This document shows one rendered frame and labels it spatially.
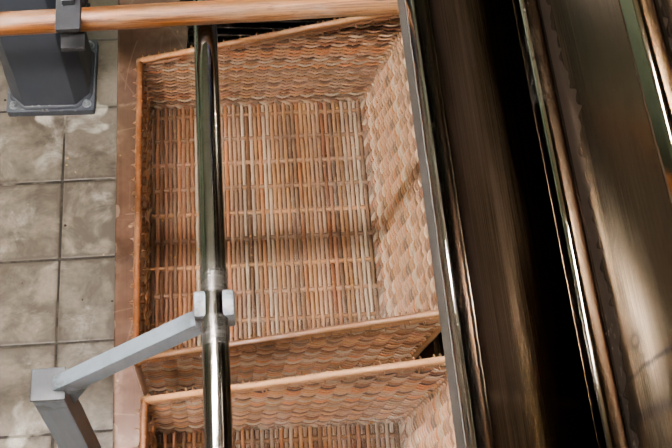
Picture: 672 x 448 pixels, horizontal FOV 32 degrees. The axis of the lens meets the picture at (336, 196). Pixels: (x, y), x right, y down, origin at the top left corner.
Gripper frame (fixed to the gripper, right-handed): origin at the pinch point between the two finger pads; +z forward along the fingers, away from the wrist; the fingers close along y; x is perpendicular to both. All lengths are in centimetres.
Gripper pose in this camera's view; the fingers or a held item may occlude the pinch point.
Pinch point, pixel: (71, 18)
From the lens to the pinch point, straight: 150.2
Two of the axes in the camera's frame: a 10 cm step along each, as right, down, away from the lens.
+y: -0.3, 4.9, 8.7
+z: 0.9, 8.7, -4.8
